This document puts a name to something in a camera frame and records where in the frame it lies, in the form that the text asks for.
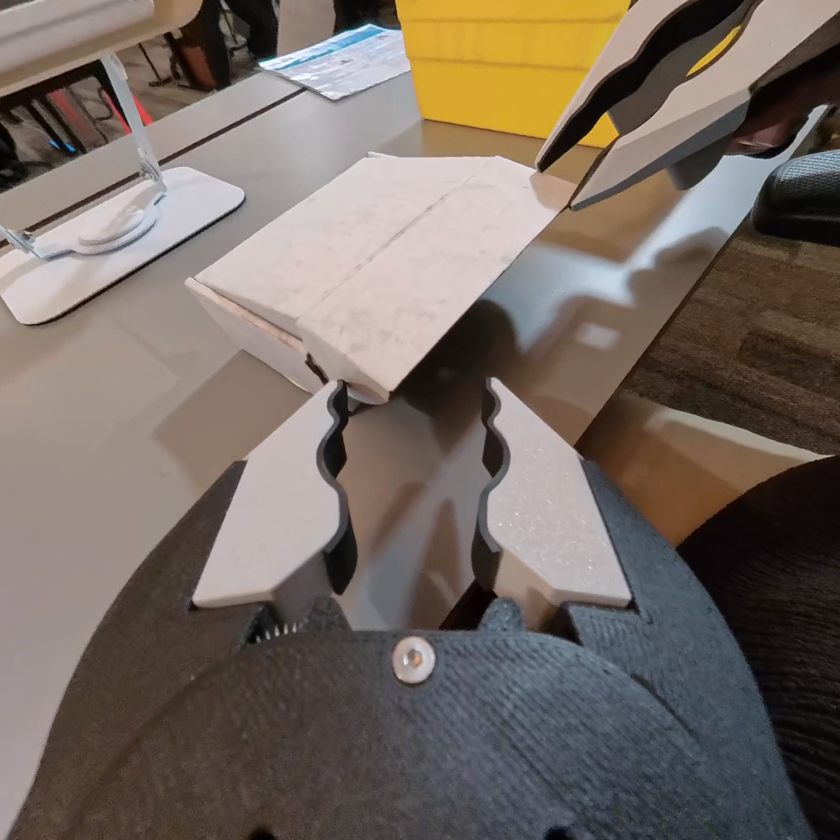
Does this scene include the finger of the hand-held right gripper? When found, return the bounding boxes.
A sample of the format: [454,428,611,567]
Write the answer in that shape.
[535,0,761,174]
[571,0,840,212]

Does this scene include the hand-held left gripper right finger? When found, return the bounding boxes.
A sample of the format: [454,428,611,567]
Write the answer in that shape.
[471,377,634,632]

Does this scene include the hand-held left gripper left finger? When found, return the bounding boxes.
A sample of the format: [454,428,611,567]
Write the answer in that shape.
[190,378,360,621]

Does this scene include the large yellow plastic bin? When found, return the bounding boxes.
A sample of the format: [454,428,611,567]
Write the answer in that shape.
[394,0,631,148]

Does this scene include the white cardboard box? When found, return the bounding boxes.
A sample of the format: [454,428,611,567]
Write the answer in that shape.
[185,152,575,404]

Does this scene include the grey desk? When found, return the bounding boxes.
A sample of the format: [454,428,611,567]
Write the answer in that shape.
[0,69,829,840]

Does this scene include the person's right hand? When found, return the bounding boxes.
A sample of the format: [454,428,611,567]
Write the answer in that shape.
[722,64,833,158]

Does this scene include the person's khaki pants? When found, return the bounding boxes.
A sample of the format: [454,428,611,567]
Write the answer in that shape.
[577,394,828,546]

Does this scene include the white card sign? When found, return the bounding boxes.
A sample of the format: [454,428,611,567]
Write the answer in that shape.
[258,24,413,101]

